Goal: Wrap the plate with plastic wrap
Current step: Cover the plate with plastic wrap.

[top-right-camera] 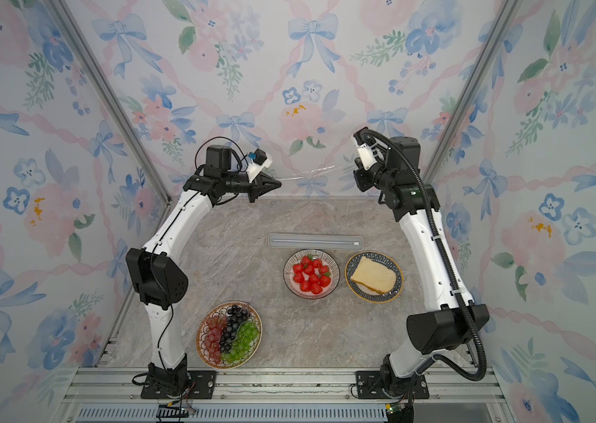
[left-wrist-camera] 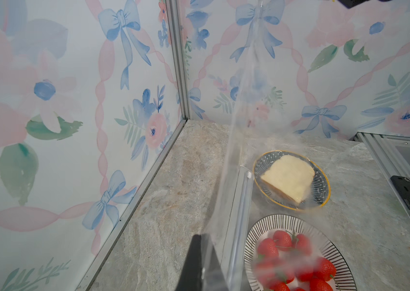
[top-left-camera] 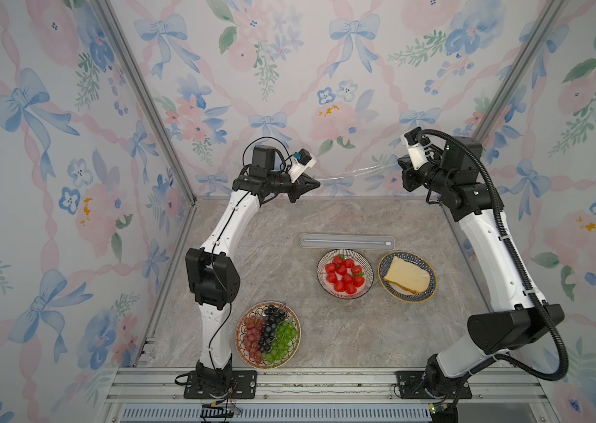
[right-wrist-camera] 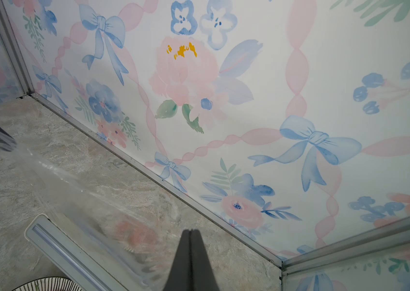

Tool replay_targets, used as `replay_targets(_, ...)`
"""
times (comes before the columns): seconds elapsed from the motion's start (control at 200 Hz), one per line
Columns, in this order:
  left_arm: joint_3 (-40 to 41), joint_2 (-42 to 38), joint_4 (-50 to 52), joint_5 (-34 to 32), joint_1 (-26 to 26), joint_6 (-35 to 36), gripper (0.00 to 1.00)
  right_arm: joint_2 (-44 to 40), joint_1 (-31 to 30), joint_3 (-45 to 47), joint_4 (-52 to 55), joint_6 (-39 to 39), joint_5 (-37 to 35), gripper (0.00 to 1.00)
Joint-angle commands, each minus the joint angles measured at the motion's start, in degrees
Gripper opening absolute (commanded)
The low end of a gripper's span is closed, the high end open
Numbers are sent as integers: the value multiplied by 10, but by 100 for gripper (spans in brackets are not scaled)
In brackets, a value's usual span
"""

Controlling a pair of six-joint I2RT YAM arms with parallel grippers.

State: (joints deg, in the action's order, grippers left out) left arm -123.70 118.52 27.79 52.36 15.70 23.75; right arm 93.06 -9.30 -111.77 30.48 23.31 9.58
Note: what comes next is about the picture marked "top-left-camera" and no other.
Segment cream plastic wrap dispenser box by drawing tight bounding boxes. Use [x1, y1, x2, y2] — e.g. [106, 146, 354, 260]
[299, 234, 395, 251]

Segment glass bowl with striped rim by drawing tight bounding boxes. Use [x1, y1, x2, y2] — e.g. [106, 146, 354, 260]
[317, 249, 375, 300]

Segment dark blue yellow-rimmed plate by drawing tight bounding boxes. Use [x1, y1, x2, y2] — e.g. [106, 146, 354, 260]
[377, 250, 437, 303]

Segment round plate with grapes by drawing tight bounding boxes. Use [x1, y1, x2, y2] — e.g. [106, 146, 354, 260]
[233, 300, 303, 370]

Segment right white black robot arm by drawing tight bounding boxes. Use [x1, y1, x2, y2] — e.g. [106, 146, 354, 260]
[398, 128, 570, 398]

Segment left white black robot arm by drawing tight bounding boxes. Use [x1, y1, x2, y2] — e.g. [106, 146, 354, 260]
[181, 146, 320, 400]

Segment slice of bread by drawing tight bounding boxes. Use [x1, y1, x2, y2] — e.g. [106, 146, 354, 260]
[384, 257, 431, 294]

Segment red strawberries pile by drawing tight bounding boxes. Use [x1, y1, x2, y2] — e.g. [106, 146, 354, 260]
[320, 254, 368, 297]

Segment mixed colour grapes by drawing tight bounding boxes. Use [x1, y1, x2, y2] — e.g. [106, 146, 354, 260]
[239, 304, 299, 366]

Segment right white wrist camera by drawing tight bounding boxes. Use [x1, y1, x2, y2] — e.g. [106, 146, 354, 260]
[404, 127, 430, 170]

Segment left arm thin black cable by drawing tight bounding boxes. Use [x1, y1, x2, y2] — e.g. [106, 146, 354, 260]
[175, 136, 299, 386]

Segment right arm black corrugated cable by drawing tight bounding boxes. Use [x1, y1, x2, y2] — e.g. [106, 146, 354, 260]
[416, 128, 570, 382]

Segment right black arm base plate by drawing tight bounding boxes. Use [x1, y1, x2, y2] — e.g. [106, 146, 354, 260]
[395, 370, 473, 400]

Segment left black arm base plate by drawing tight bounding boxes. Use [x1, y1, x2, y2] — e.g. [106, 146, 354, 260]
[183, 369, 257, 400]

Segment aluminium mounting rail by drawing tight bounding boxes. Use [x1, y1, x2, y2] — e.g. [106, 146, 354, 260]
[97, 368, 559, 422]

